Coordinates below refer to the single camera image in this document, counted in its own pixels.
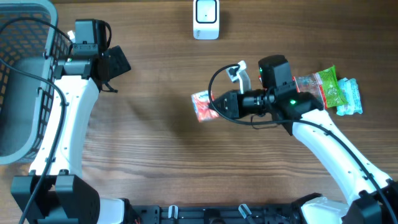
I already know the black camera cable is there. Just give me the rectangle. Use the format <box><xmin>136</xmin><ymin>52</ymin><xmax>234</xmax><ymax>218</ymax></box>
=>
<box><xmin>0</xmin><ymin>17</ymin><xmax>75</xmax><ymax>224</ymax></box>
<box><xmin>207</xmin><ymin>63</ymin><xmax>398</xmax><ymax>224</ymax></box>

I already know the mint wet wipes pack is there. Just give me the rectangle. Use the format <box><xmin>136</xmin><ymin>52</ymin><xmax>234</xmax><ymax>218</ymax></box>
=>
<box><xmin>336</xmin><ymin>78</ymin><xmax>363</xmax><ymax>116</ymax></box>

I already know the black right camera cable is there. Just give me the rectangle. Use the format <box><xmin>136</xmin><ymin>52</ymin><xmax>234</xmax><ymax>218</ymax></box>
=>
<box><xmin>207</xmin><ymin>63</ymin><xmax>398</xmax><ymax>224</ymax></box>

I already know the grey plastic shopping basket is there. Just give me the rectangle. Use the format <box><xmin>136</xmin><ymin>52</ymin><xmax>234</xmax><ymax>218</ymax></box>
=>
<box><xmin>1</xmin><ymin>0</ymin><xmax>70</xmax><ymax>165</ymax></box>

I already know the black left camera cable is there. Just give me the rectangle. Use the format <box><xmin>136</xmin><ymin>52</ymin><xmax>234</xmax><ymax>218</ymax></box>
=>
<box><xmin>0</xmin><ymin>17</ymin><xmax>75</xmax><ymax>224</ymax></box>

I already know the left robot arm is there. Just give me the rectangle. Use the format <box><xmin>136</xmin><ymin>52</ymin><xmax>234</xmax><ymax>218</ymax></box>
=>
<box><xmin>11</xmin><ymin>45</ymin><xmax>134</xmax><ymax>223</ymax></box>

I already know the red Kleenex tissue pack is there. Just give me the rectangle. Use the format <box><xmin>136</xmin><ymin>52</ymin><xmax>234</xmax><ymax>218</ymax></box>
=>
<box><xmin>191</xmin><ymin>90</ymin><xmax>219</xmax><ymax>122</ymax></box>

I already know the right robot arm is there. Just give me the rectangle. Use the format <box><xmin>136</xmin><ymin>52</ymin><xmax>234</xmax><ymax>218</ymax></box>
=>
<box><xmin>209</xmin><ymin>88</ymin><xmax>397</xmax><ymax>223</ymax></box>

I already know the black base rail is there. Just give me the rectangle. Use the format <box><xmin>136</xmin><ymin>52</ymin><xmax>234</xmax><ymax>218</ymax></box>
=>
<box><xmin>123</xmin><ymin>203</ymin><xmax>306</xmax><ymax>224</ymax></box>

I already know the white barcode scanner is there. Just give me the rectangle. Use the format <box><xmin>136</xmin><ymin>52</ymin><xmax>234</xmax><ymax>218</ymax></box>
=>
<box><xmin>193</xmin><ymin>0</ymin><xmax>220</xmax><ymax>40</ymax></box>

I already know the green snack bag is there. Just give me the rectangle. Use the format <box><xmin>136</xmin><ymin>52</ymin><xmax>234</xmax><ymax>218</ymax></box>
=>
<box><xmin>293</xmin><ymin>65</ymin><xmax>348</xmax><ymax>108</ymax></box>

